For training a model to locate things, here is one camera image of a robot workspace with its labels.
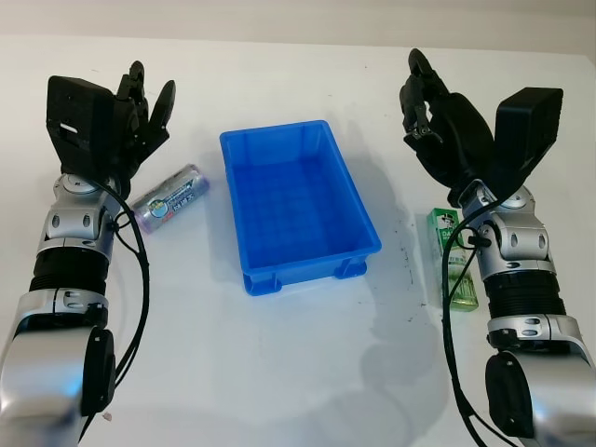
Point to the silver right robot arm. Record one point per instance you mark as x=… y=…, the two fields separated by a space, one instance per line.
x=526 y=242

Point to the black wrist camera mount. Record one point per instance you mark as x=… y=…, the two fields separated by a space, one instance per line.
x=79 y=121
x=526 y=125

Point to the green toothpaste box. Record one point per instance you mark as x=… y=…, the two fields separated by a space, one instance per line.
x=461 y=279

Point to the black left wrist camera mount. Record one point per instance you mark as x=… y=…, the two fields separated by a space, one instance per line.
x=79 y=121

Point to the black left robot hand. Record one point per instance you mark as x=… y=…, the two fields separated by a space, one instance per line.
x=135 y=130

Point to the blue plastic tray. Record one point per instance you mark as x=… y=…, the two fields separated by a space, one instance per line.
x=298 y=209

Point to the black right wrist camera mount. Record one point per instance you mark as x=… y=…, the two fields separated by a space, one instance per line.
x=526 y=125

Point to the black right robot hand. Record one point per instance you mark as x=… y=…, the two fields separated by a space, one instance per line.
x=461 y=139

